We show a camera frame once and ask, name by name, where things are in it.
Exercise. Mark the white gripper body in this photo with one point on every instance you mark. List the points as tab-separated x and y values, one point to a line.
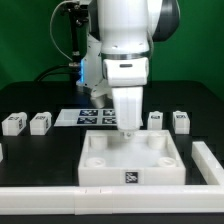
126	79

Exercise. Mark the white square tabletop part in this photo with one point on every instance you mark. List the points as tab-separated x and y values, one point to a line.
147	158

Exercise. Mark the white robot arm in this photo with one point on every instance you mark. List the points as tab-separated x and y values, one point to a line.
120	38

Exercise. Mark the white sheet with fiducial tags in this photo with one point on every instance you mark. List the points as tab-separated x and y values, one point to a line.
86	117

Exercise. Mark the white L-shaped obstacle fence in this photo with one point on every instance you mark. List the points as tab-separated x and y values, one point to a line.
206	198

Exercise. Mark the white block at left edge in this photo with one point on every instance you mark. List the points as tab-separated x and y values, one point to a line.
1	153

